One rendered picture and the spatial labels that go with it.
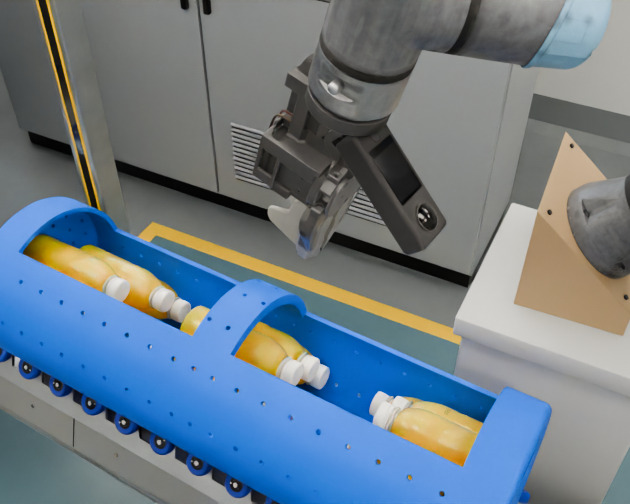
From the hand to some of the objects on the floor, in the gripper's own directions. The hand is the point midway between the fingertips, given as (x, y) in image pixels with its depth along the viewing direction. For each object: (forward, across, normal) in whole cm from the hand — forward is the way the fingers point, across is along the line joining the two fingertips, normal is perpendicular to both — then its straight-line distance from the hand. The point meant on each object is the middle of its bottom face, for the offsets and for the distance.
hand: (315, 252), depth 75 cm
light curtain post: (+170, -34, -34) cm, 176 cm away
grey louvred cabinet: (+190, -155, -88) cm, 260 cm away
